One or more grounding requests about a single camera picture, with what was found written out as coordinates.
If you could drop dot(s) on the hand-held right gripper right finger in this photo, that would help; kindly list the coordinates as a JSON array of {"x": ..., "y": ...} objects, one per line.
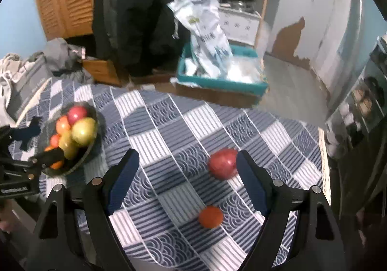
[{"x": 252, "y": 186}]

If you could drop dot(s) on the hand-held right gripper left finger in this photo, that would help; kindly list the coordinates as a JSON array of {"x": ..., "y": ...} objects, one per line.
[{"x": 121, "y": 184}]

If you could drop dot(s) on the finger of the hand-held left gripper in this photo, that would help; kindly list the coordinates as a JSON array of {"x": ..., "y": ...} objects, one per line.
[
  {"x": 50, "y": 156},
  {"x": 28, "y": 132}
]

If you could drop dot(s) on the small orange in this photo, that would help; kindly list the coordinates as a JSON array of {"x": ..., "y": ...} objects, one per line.
[
  {"x": 48, "y": 148},
  {"x": 54, "y": 140}
]

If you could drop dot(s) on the clear glass bowl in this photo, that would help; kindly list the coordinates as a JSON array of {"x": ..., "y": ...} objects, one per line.
[{"x": 80, "y": 162}]

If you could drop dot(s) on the large orange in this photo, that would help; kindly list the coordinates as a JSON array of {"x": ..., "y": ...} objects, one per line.
[{"x": 63, "y": 125}]

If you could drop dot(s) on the large red apple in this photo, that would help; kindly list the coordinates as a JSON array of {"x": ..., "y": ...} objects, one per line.
[{"x": 222, "y": 163}]

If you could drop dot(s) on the large yellow-green apple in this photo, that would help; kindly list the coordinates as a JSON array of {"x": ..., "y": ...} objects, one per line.
[{"x": 85, "y": 131}]

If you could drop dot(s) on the small red apple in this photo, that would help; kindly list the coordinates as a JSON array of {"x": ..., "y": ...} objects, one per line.
[{"x": 77, "y": 114}]

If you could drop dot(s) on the small reddish tangerine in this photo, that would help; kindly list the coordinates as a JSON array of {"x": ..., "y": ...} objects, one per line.
[{"x": 210, "y": 217}]

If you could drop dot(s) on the person's left hand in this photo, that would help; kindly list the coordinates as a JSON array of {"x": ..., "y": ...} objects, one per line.
[{"x": 4, "y": 225}]

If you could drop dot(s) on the grey bag with white print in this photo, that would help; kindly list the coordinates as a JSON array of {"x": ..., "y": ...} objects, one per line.
[{"x": 30, "y": 77}]

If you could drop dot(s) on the beige cloth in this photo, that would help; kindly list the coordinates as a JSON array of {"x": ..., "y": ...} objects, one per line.
[{"x": 10, "y": 65}]

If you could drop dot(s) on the blue white patterned tablecloth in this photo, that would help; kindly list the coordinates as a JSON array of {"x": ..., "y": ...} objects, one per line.
[{"x": 181, "y": 125}]

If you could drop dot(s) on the grey garment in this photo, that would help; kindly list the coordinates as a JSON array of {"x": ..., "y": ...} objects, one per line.
[{"x": 62, "y": 53}]

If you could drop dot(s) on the wooden box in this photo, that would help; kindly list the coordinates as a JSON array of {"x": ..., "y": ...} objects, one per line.
[{"x": 101, "y": 71}]

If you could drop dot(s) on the teal plastic basket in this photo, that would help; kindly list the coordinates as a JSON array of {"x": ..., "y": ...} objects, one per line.
[{"x": 211, "y": 85}]

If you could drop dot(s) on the clear plastic bag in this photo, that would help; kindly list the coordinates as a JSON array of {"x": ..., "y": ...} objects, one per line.
[{"x": 245, "y": 70}]

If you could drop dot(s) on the dark hanging coat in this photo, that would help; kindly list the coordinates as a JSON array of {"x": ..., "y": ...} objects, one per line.
[{"x": 142, "y": 17}]

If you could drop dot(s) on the white printed cabinet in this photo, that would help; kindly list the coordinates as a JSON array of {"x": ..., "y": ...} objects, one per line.
[{"x": 238, "y": 24}]

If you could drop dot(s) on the white printed plastic bag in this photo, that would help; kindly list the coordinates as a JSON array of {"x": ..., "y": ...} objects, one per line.
[{"x": 202, "y": 29}]

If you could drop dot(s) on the wooden shelf rack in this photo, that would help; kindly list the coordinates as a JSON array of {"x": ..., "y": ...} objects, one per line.
[{"x": 262, "y": 11}]

